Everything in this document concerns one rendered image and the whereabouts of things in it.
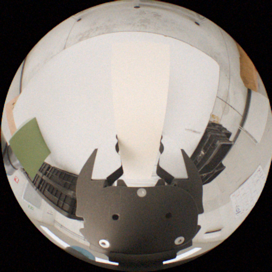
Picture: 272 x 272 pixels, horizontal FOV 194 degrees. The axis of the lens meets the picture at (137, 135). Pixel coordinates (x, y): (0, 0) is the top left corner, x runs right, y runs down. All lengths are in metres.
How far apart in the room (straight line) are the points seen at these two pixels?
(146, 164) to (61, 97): 0.25
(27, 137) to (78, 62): 0.32
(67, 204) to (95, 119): 0.39
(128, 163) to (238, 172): 2.68
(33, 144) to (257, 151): 2.94
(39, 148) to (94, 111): 0.33
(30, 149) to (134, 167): 0.40
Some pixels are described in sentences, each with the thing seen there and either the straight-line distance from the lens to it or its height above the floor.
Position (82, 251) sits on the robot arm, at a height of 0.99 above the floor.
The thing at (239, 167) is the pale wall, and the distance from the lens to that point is 2.68.
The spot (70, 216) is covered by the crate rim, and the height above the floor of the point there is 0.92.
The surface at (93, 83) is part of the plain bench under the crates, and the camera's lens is 0.17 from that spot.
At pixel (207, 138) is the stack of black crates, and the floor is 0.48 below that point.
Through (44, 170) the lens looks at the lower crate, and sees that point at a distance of 0.68.
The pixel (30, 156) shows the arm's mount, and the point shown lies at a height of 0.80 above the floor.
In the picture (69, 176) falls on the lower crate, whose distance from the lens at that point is 0.50.
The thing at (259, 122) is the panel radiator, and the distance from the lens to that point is 2.46.
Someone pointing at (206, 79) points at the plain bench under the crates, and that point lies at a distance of 0.21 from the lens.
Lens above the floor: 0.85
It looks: 57 degrees down
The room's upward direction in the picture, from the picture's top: 180 degrees counter-clockwise
